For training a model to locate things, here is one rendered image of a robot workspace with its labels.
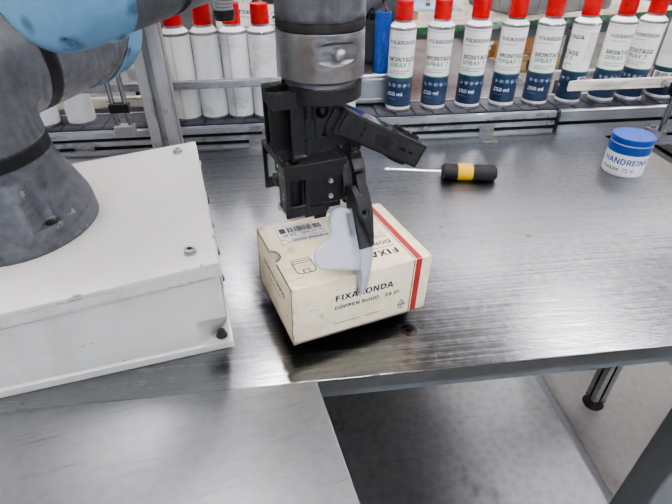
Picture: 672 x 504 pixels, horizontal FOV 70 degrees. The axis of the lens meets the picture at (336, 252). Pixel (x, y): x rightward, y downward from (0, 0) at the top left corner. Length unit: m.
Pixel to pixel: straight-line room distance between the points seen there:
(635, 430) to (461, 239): 1.10
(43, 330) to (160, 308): 0.11
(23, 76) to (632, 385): 1.73
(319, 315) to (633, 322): 0.37
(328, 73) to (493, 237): 0.42
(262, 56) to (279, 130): 0.53
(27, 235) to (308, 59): 0.32
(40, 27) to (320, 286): 0.30
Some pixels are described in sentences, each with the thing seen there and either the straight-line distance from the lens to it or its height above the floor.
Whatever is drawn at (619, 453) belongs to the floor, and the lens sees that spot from 1.64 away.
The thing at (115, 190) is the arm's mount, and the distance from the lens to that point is 0.65.
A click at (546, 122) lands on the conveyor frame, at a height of 0.86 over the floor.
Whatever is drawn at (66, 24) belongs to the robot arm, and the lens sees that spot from 0.34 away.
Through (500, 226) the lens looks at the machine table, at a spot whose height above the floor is 0.83.
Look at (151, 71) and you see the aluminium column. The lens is 0.87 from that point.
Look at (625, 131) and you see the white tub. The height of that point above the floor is 0.90.
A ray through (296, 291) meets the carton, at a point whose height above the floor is 0.92.
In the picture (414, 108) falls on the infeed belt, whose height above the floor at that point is 0.88.
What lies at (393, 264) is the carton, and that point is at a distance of 0.51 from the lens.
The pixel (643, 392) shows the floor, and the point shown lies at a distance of 1.83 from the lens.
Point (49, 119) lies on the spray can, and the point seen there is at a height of 0.90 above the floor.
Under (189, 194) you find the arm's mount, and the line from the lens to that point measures 0.60.
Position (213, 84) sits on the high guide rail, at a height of 0.96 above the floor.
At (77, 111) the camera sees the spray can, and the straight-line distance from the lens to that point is 1.07.
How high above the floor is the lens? 1.23
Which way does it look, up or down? 36 degrees down
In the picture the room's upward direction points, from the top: straight up
